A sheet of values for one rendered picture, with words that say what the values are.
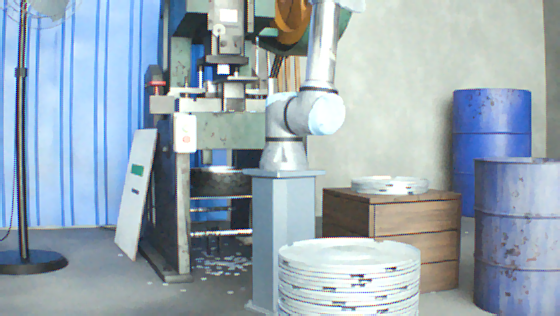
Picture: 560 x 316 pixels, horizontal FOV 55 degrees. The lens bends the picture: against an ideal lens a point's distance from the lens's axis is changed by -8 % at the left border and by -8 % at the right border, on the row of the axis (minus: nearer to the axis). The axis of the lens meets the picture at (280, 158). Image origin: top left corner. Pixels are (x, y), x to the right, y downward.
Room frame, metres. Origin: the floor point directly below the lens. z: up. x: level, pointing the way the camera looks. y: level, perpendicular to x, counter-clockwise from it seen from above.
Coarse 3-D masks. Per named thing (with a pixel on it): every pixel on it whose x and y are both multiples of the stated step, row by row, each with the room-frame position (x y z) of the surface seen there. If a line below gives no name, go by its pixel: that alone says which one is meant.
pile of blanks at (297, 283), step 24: (288, 264) 1.10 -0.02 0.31; (408, 264) 1.06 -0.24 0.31; (288, 288) 1.10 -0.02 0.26; (312, 288) 1.05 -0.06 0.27; (336, 288) 1.04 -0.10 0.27; (360, 288) 1.03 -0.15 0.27; (384, 288) 1.03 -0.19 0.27; (408, 288) 1.06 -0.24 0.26; (288, 312) 1.09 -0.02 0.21; (312, 312) 1.06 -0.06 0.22; (336, 312) 1.02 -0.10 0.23; (360, 312) 1.02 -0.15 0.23; (384, 312) 1.03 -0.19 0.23; (408, 312) 1.06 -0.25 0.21
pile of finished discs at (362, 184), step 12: (360, 180) 2.16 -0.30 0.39; (372, 180) 2.15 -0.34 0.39; (384, 180) 2.08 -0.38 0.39; (396, 180) 2.08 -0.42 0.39; (408, 180) 2.14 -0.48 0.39; (420, 180) 2.14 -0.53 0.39; (360, 192) 2.05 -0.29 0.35; (372, 192) 2.01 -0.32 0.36; (384, 192) 1.99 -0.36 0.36; (396, 192) 1.98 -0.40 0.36; (408, 192) 2.04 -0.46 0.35; (420, 192) 2.01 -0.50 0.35
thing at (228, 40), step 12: (216, 0) 2.42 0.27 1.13; (228, 0) 2.44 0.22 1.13; (240, 0) 2.46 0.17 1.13; (216, 12) 2.42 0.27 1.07; (228, 12) 2.44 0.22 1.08; (240, 12) 2.46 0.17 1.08; (216, 24) 2.41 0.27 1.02; (228, 24) 2.44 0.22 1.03; (240, 24) 2.46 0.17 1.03; (204, 36) 2.52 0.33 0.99; (216, 36) 2.41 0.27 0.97; (228, 36) 2.41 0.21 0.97; (240, 36) 2.43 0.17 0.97; (204, 48) 2.51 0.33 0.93; (216, 48) 2.42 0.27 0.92; (228, 48) 2.41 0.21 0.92; (240, 48) 2.43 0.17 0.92
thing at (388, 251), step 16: (304, 240) 1.28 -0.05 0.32; (320, 240) 1.30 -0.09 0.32; (336, 240) 1.31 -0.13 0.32; (352, 240) 1.30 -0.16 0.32; (368, 240) 1.29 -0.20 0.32; (384, 240) 1.27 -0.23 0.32; (288, 256) 1.14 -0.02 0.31; (304, 256) 1.14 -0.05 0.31; (320, 256) 1.13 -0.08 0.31; (336, 256) 1.11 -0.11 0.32; (352, 256) 1.10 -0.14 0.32; (368, 256) 1.11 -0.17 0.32; (384, 256) 1.12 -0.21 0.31; (400, 256) 1.12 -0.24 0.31; (416, 256) 1.09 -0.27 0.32
